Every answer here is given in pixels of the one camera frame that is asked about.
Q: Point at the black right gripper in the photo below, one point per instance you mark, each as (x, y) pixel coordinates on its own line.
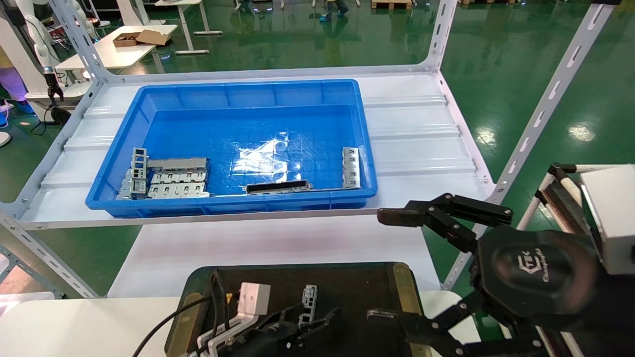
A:
(536, 272)

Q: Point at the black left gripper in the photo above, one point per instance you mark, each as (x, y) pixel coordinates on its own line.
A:
(268, 342)

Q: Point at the silver perforated metal part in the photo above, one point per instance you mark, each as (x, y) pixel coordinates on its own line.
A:
(310, 297)

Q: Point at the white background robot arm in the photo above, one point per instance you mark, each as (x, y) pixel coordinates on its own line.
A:
(39, 39)

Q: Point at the black container with brass edges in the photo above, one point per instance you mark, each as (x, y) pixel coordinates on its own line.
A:
(347, 292)

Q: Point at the silver part with black slot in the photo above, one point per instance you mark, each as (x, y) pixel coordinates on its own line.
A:
(278, 187)

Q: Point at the flat silver sheet part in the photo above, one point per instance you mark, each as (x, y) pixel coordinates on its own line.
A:
(178, 162)
(178, 177)
(178, 191)

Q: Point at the pipe cart with black shelves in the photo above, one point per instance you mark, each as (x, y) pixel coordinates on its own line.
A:
(560, 203)

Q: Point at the white metal shelf rack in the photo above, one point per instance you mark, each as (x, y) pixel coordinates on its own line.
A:
(416, 144)

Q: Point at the blue plastic bin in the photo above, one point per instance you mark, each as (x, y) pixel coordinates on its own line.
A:
(248, 114)

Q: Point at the wooden pallet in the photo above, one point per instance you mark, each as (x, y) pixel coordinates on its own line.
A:
(392, 4)

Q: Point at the distant walking person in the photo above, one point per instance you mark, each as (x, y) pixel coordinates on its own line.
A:
(335, 10)

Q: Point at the white table with cardboard box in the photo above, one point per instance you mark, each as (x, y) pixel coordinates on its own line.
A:
(124, 55)

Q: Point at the flat open cardboard box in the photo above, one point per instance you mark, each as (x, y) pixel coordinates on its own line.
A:
(149, 37)

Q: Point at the white metal leg table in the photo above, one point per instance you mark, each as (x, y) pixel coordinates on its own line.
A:
(178, 2)

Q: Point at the person in purple clothing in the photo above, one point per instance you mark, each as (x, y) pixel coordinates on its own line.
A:
(12, 84)

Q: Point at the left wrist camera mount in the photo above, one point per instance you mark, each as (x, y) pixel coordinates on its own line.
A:
(254, 297)

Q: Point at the silver slotted bracket part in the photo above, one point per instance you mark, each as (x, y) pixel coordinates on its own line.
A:
(350, 168)

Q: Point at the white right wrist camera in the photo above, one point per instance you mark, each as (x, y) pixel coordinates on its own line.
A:
(615, 218)

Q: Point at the tilted silver bracket part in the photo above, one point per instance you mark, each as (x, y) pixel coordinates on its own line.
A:
(126, 188)

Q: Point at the upright silver frame part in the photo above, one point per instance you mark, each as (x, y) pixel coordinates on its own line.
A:
(133, 168)

